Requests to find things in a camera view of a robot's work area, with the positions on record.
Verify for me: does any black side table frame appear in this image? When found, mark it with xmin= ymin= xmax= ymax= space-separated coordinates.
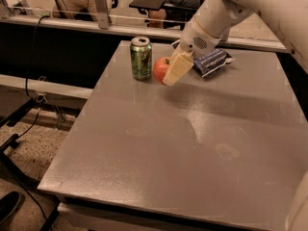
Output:
xmin=0 ymin=87 xmax=39 ymax=188

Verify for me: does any black shoe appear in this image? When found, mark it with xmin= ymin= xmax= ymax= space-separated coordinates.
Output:
xmin=0 ymin=191 xmax=24 ymax=223

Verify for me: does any metal bracket post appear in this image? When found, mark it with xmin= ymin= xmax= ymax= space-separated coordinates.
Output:
xmin=220 ymin=28 xmax=230 ymax=41
xmin=94 ymin=0 xmax=110 ymax=29

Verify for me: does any blue chip bag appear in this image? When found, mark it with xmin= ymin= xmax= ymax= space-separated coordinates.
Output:
xmin=172 ymin=40 xmax=234 ymax=77

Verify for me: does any green soda can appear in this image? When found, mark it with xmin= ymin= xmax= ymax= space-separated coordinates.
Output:
xmin=130 ymin=37 xmax=152 ymax=80

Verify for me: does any left metal bracket post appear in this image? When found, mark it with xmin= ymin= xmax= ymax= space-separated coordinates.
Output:
xmin=94 ymin=0 xmax=110 ymax=29

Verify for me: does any right metal bracket post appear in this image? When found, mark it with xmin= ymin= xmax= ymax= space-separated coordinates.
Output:
xmin=220 ymin=28 xmax=230 ymax=41

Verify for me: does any black tablet on stand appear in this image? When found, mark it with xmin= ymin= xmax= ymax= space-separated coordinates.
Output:
xmin=129 ymin=0 xmax=166 ymax=11

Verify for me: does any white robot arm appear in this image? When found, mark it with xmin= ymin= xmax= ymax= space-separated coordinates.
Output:
xmin=169 ymin=0 xmax=308 ymax=231

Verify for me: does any red apple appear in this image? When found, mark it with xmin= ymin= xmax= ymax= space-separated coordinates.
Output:
xmin=153 ymin=57 xmax=170 ymax=84

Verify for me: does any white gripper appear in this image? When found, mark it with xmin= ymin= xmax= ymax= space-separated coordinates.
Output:
xmin=163 ymin=15 xmax=220 ymax=86

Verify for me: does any black cable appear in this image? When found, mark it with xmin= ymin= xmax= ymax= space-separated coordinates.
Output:
xmin=0 ymin=14 xmax=51 ymax=221

